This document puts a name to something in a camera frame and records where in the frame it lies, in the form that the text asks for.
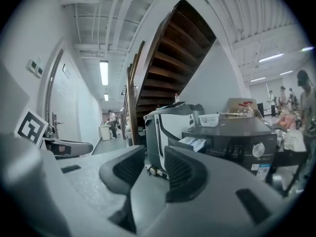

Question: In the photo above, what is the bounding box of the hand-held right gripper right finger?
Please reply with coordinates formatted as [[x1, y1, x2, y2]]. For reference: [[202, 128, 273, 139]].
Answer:
[[164, 145, 208, 203]]

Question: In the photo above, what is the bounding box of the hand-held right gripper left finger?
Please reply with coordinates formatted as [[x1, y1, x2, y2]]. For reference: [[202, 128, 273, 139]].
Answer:
[[98, 144, 146, 234]]

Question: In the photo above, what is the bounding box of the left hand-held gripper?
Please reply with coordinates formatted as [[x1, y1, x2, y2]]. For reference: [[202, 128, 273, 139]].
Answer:
[[14, 108, 94, 158]]

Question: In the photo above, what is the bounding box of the white detergent drawer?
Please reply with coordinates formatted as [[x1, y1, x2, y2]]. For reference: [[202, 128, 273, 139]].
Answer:
[[178, 136, 207, 154]]

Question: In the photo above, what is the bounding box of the white waste bin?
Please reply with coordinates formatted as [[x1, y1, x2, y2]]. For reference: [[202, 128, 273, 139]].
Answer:
[[99, 124, 111, 141]]

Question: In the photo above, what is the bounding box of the white door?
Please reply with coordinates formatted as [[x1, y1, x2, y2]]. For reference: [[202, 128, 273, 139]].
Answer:
[[45, 48, 83, 144]]

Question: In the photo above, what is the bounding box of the white and black cleaning robot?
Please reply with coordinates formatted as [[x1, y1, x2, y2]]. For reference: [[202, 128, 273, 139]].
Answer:
[[143, 102, 206, 180]]

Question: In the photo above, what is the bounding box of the clear plastic lidded container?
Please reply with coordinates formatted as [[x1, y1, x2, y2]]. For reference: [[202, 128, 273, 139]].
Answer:
[[198, 113, 220, 127]]

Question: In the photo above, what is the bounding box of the black washing machine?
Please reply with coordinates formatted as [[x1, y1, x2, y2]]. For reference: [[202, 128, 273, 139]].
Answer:
[[181, 116, 279, 184]]

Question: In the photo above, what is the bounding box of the large clear red-capped jug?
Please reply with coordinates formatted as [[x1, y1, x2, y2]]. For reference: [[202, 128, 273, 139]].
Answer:
[[231, 102, 255, 119]]

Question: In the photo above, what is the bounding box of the brown cardboard box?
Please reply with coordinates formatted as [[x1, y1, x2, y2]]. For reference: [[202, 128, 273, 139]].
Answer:
[[225, 97, 263, 119]]

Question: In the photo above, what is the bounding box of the dark wooden staircase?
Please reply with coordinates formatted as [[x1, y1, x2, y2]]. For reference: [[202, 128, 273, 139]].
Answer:
[[122, 0, 218, 147]]

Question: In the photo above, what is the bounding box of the white tote bag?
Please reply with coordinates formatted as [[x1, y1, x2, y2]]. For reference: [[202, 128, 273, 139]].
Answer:
[[283, 128, 307, 153]]

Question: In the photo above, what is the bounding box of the pink cloth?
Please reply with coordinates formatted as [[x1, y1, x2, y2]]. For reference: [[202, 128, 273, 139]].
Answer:
[[276, 113, 297, 131]]

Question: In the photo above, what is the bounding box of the metal door handle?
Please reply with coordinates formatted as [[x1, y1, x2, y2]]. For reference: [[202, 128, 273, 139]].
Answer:
[[51, 112, 65, 133]]

